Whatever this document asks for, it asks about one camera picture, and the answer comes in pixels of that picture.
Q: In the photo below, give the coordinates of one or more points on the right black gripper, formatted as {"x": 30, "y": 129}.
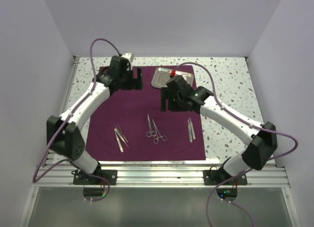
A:
{"x": 166, "y": 94}

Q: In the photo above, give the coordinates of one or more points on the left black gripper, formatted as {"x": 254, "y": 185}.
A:
{"x": 136, "y": 83}

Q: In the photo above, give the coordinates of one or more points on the steel instrument tray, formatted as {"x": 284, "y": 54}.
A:
{"x": 162, "y": 76}

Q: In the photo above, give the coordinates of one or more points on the purple cloth wrap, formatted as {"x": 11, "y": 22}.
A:
{"x": 129, "y": 109}

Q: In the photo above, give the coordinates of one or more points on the steel scissors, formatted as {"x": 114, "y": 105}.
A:
{"x": 150, "y": 133}

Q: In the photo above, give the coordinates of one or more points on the thin steel forceps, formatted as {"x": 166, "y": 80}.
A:
{"x": 122, "y": 137}

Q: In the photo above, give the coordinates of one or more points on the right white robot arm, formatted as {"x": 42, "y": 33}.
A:
{"x": 260, "y": 140}

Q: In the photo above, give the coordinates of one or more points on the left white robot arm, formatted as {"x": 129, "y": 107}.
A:
{"x": 64, "y": 132}

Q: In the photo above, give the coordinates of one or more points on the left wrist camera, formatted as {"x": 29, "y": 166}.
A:
{"x": 128, "y": 56}

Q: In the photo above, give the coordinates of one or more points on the aluminium front rail frame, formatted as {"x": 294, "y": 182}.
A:
{"x": 182, "y": 176}

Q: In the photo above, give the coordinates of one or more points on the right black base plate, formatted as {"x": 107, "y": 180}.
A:
{"x": 215, "y": 176}

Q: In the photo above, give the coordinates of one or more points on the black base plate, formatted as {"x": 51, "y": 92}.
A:
{"x": 100, "y": 177}
{"x": 215, "y": 176}

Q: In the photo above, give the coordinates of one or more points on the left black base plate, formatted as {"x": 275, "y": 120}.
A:
{"x": 100, "y": 177}

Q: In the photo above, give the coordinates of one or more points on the aluminium left side rail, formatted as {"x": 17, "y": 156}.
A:
{"x": 64, "y": 102}

